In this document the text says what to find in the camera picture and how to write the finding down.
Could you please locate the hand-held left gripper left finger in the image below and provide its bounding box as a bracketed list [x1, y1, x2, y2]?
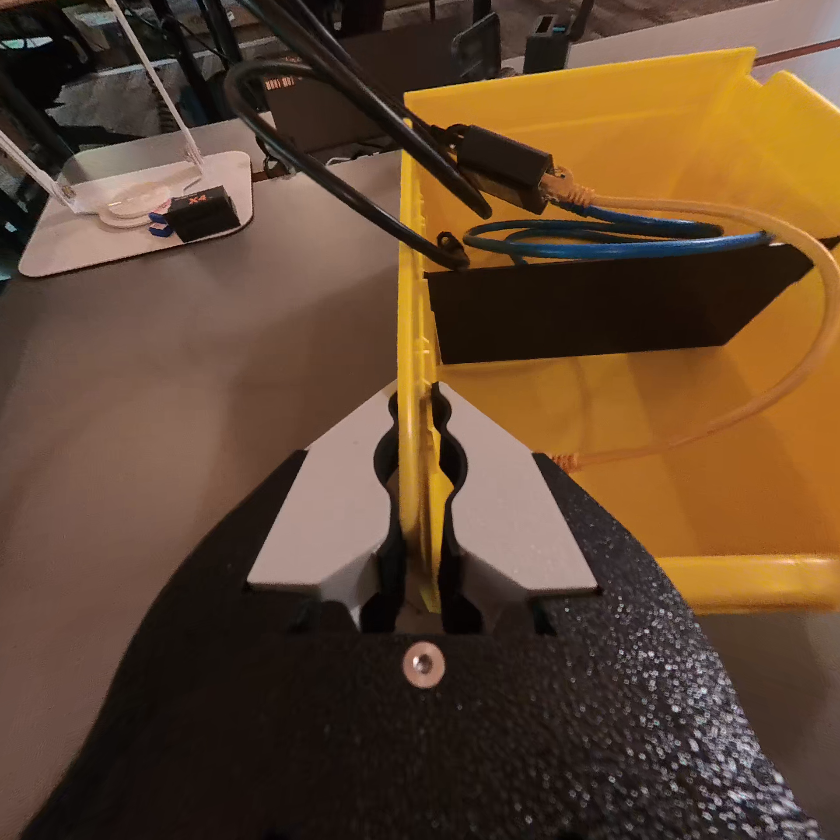
[247, 386, 404, 632]

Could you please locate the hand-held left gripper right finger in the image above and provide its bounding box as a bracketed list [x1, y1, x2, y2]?
[430, 381, 601, 634]

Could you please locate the yellow plastic bin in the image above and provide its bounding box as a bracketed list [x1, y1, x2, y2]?
[397, 46, 840, 614]

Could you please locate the yellow ethernet cable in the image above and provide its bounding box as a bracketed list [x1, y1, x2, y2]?
[541, 165, 840, 470]

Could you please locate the black ethernet port adapter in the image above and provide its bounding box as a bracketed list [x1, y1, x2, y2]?
[446, 125, 553, 214]

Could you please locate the black divider in yellow bin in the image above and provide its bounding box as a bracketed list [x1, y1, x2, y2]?
[425, 243, 840, 365]

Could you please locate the small black box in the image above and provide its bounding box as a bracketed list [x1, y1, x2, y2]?
[164, 185, 240, 242]

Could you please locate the white round disc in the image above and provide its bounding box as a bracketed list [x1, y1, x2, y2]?
[98, 184, 175, 229]

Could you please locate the dark computer case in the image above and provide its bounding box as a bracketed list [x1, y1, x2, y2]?
[266, 66, 404, 161]

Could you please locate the black open box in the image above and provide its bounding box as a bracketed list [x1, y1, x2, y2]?
[525, 13, 571, 73]

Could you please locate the clear acrylic stand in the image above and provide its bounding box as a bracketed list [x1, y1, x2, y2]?
[0, 0, 204, 214]

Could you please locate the black flat device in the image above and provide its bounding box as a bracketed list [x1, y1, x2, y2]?
[453, 13, 503, 83]

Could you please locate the blue ethernet cable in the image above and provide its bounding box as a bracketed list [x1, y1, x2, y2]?
[462, 196, 788, 265]

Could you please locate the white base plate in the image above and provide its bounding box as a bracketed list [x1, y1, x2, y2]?
[18, 151, 256, 280]

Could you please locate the black adapter cable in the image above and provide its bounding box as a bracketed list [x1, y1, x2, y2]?
[239, 0, 493, 221]

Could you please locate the thick black looped cable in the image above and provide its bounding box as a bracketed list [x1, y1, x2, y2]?
[223, 60, 472, 271]

